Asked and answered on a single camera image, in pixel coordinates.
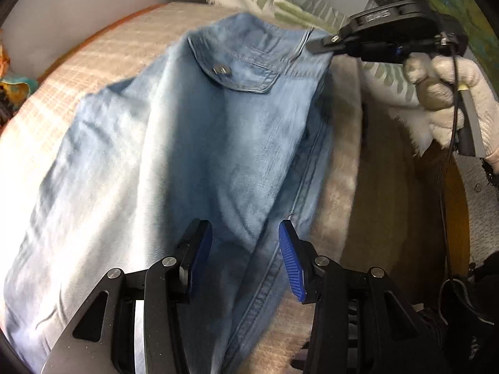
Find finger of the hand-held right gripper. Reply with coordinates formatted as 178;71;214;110
308;33;349;55

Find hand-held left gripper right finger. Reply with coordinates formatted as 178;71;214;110
278;220;441;374

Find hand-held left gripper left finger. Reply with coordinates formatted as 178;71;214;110
41;219;214;374

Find light blue denim pants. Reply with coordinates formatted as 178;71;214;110
4;12;336;374

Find person's right hand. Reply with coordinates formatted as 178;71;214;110
403;52;499;164

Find wooden board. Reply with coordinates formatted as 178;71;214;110
444;156;471;277

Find dark cloth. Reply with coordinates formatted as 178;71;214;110
413;255;499;374

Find beige checked blanket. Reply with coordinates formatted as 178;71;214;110
0;2;365;374

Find orange patterned scarf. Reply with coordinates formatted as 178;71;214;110
0;39;37;125

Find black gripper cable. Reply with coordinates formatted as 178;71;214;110
438;56;461;281

